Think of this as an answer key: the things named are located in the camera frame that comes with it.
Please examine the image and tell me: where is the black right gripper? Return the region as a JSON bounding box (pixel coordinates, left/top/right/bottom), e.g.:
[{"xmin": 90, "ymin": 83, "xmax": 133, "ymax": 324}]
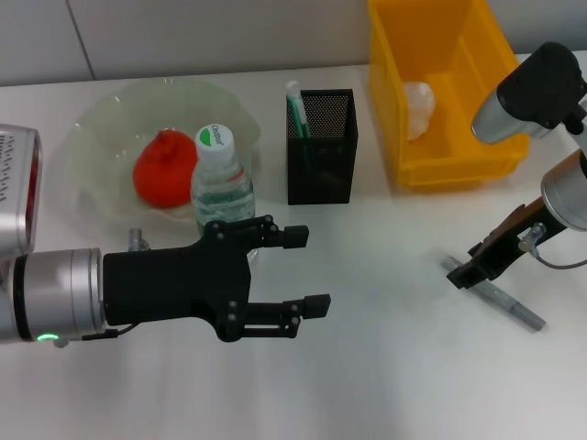
[{"xmin": 447, "ymin": 196, "xmax": 570, "ymax": 290}]

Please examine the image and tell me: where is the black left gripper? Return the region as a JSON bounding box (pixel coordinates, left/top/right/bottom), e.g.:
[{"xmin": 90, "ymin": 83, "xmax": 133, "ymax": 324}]
[{"xmin": 103, "ymin": 214, "xmax": 332, "ymax": 343}]

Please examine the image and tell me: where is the grey marker pen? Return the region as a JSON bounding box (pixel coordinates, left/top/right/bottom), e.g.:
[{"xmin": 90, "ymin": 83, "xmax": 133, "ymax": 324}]
[{"xmin": 440, "ymin": 256, "xmax": 548, "ymax": 332}]

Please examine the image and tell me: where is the clear green-label water bottle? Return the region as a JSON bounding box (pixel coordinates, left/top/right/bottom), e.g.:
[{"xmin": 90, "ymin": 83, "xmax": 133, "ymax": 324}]
[{"xmin": 190, "ymin": 124, "xmax": 259, "ymax": 262}]

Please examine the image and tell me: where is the green utility knife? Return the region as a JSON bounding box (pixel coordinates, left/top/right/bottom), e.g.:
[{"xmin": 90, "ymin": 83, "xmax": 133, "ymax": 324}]
[{"xmin": 284, "ymin": 81, "xmax": 313, "ymax": 138}]

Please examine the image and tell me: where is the white paper ball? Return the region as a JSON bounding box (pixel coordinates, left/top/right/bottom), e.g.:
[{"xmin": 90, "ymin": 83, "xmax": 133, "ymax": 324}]
[{"xmin": 403, "ymin": 81, "xmax": 437, "ymax": 140}]

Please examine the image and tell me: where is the red orange fruit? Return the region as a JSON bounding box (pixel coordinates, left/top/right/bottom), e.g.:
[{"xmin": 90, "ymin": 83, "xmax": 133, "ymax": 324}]
[{"xmin": 132, "ymin": 130, "xmax": 201, "ymax": 210}]

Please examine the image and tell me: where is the black mesh pen holder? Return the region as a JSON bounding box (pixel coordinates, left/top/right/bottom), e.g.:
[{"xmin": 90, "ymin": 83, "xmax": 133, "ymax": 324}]
[{"xmin": 285, "ymin": 88, "xmax": 359, "ymax": 206}]

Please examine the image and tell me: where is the green glass fruit plate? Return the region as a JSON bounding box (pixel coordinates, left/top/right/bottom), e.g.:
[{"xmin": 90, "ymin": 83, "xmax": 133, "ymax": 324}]
[{"xmin": 68, "ymin": 77, "xmax": 262, "ymax": 226}]

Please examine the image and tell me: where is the right wrist silver plug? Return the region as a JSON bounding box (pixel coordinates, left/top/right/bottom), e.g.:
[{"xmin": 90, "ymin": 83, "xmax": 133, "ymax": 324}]
[{"xmin": 517, "ymin": 223, "xmax": 547, "ymax": 258}]

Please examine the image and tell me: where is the wrist silver plug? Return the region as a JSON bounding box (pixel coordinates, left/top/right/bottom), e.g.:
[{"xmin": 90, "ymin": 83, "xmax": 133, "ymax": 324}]
[
  {"xmin": 517, "ymin": 223, "xmax": 547, "ymax": 258},
  {"xmin": 127, "ymin": 227, "xmax": 150, "ymax": 251}
]

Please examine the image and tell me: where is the yellow plastic bin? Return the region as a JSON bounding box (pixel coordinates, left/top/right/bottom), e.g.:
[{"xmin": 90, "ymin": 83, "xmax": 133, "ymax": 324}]
[{"xmin": 366, "ymin": 0, "xmax": 537, "ymax": 188}]

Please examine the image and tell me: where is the left wrist silver plug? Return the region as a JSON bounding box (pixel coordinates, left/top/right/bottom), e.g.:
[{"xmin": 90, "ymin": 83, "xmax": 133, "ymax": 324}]
[{"xmin": 127, "ymin": 227, "xmax": 150, "ymax": 251}]

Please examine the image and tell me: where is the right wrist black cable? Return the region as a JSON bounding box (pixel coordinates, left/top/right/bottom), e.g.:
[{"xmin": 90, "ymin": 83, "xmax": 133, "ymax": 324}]
[{"xmin": 526, "ymin": 247, "xmax": 587, "ymax": 270}]

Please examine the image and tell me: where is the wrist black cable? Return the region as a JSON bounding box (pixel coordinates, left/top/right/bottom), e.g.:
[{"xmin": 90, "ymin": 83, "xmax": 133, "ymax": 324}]
[
  {"xmin": 526, "ymin": 247, "xmax": 587, "ymax": 270},
  {"xmin": 81, "ymin": 324, "xmax": 137, "ymax": 341}
]

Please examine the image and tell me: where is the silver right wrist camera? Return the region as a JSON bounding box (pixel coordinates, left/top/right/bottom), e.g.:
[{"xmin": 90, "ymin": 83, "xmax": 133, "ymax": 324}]
[{"xmin": 471, "ymin": 41, "xmax": 587, "ymax": 144}]

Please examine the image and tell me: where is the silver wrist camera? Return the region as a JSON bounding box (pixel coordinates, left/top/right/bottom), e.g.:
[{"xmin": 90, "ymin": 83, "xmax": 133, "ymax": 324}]
[
  {"xmin": 0, "ymin": 123, "xmax": 43, "ymax": 252},
  {"xmin": 471, "ymin": 41, "xmax": 587, "ymax": 144}
]

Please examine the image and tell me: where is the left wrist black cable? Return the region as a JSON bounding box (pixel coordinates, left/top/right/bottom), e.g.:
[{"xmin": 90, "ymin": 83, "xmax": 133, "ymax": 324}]
[{"xmin": 81, "ymin": 324, "xmax": 137, "ymax": 341}]

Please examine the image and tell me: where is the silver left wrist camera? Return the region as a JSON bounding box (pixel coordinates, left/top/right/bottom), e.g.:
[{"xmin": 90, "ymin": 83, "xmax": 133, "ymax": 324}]
[{"xmin": 0, "ymin": 123, "xmax": 43, "ymax": 252}]

